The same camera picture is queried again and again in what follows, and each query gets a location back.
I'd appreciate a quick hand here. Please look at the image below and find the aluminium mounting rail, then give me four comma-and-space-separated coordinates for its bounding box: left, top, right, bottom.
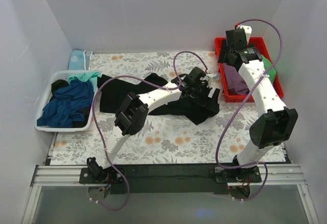
31, 163, 319, 223

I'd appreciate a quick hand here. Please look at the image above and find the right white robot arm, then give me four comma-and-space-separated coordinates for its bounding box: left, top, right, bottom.
218, 26, 298, 182

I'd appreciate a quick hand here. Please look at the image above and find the floral table mat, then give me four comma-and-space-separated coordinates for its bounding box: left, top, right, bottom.
50, 51, 287, 165

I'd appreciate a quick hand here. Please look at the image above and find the blue t-shirt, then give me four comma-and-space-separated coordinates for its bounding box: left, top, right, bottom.
36, 80, 94, 128

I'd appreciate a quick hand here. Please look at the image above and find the purple t-shirt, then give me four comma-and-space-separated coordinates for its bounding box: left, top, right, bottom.
223, 63, 249, 95

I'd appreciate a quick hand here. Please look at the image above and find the green t-shirt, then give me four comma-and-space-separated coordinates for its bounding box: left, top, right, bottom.
262, 56, 276, 84

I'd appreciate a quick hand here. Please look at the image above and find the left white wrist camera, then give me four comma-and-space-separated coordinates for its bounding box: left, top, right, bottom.
205, 73, 219, 82

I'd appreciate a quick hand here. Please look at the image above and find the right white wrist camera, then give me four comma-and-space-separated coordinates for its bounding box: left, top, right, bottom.
235, 24, 252, 42

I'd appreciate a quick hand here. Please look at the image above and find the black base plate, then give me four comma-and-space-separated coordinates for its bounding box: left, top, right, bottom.
79, 163, 262, 194

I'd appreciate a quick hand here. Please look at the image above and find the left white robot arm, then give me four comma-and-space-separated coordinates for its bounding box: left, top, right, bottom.
87, 67, 220, 183

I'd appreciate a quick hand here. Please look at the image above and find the teal t-shirt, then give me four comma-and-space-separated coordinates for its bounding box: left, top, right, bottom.
67, 72, 102, 88

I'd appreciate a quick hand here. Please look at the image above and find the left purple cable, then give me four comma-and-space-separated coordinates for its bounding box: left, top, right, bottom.
89, 51, 209, 211

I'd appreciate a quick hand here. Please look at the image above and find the blue polka dot cloth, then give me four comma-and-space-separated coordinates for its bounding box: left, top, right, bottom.
68, 50, 93, 70

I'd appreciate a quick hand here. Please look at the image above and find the black t-shirt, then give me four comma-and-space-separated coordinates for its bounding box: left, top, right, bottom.
100, 79, 219, 125

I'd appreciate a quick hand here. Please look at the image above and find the white laundry basket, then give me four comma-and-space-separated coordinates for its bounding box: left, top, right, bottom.
35, 70, 98, 132

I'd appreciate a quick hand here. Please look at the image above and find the red plastic bin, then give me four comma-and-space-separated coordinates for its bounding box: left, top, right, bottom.
215, 37, 284, 103

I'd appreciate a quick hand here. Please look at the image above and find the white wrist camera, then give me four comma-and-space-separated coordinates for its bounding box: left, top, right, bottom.
205, 73, 219, 82
235, 24, 252, 42

